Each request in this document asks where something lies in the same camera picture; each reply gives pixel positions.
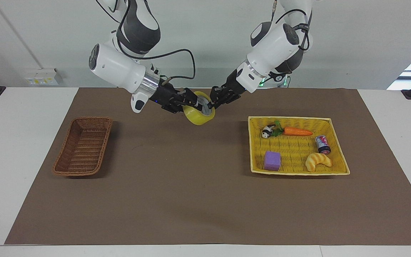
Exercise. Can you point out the toy croissant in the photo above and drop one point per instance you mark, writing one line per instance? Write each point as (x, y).
(316, 162)

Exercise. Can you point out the yellow woven basket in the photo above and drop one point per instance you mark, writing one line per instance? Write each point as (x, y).
(293, 150)

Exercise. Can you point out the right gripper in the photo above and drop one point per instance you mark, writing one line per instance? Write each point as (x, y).
(163, 95)

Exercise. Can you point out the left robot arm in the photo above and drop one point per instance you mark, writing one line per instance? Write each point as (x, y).
(271, 46)

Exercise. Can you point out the small drink can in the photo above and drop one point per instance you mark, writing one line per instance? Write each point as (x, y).
(323, 144)

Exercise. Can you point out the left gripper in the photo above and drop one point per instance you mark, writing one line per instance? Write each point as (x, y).
(236, 85)

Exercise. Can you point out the white wall socket box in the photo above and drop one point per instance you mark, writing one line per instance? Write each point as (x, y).
(43, 77)

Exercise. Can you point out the brown wicker basket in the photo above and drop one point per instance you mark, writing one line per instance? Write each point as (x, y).
(84, 146)

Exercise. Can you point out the yellow tape roll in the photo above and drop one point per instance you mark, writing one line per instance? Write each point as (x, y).
(195, 117)

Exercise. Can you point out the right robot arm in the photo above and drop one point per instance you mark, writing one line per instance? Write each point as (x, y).
(114, 67)

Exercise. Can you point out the orange toy carrot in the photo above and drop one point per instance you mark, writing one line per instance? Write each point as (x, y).
(298, 131)

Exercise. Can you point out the panda toy figure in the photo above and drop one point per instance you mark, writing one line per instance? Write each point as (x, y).
(267, 132)

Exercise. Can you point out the purple block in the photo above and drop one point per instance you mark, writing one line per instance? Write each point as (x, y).
(272, 161)

